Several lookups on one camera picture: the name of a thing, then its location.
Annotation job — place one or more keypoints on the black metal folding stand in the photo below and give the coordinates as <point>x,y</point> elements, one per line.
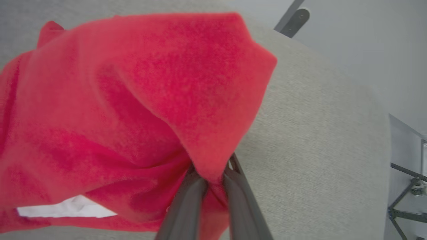
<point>410,215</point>

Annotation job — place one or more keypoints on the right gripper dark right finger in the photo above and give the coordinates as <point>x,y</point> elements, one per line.
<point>242,206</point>

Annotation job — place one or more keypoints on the red Bulls jersey white sleeves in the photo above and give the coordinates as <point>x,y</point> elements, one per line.
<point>133,110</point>

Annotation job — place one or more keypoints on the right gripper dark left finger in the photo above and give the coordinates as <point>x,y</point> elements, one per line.
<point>186,206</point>

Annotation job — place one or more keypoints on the black metal frame leg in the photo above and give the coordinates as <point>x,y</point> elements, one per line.
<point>295,21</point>

